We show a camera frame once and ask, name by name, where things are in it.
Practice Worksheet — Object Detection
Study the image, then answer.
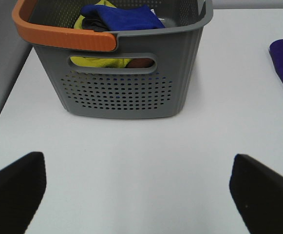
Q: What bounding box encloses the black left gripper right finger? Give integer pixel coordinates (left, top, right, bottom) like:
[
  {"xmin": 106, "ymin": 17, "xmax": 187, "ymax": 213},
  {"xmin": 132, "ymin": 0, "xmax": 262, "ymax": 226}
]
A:
[{"xmin": 229, "ymin": 154, "xmax": 283, "ymax": 234}]

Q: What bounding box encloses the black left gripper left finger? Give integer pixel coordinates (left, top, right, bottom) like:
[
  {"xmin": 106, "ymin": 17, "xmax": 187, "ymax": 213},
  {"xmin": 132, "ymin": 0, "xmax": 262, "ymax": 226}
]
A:
[{"xmin": 0, "ymin": 152, "xmax": 46, "ymax": 234}]

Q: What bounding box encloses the yellow-green towel in basket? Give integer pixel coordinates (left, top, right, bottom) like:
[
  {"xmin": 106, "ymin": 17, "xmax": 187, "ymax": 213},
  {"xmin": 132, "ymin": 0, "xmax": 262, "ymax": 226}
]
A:
[{"xmin": 69, "ymin": 0, "xmax": 133, "ymax": 69}]

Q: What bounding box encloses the grey perforated plastic basket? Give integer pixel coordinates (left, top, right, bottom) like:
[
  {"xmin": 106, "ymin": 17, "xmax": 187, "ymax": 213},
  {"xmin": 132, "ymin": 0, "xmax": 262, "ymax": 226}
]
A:
[{"xmin": 28, "ymin": 0, "xmax": 213, "ymax": 119}]

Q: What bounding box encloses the dark grey towel in basket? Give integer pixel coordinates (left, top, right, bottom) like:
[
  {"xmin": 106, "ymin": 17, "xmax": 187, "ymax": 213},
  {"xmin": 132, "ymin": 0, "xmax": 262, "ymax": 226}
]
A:
[{"xmin": 81, "ymin": 17, "xmax": 109, "ymax": 32}]

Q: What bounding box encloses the blue towel in basket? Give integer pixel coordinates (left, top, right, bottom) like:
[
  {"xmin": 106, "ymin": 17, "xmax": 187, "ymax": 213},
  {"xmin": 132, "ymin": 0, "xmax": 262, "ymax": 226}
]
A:
[{"xmin": 80, "ymin": 4, "xmax": 165, "ymax": 31}]

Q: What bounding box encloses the orange basket handle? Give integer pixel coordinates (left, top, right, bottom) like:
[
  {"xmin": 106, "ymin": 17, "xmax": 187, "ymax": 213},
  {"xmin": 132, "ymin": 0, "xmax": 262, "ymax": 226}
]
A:
[{"xmin": 12, "ymin": 0, "xmax": 117, "ymax": 52}]

